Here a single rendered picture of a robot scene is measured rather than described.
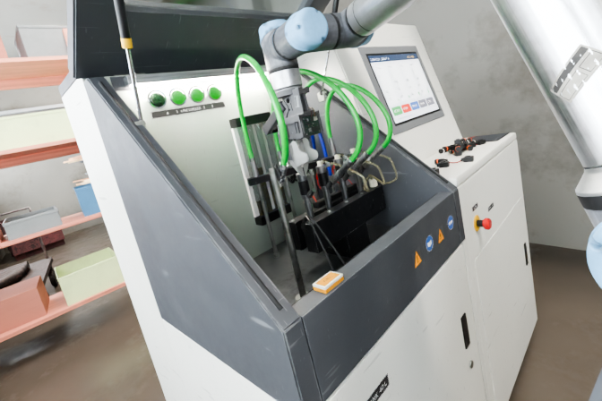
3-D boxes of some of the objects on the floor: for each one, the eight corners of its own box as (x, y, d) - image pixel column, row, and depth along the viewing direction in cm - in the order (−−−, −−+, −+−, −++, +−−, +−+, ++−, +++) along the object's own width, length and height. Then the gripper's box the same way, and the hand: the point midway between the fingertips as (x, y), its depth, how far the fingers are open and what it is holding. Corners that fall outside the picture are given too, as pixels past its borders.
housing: (233, 536, 105) (75, 61, 80) (193, 481, 126) (57, 87, 101) (423, 302, 200) (378, 49, 174) (382, 292, 220) (337, 64, 195)
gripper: (288, 87, 72) (310, 180, 76) (315, 83, 78) (334, 169, 82) (264, 96, 78) (285, 181, 82) (291, 91, 84) (309, 171, 88)
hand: (300, 171), depth 84 cm, fingers closed
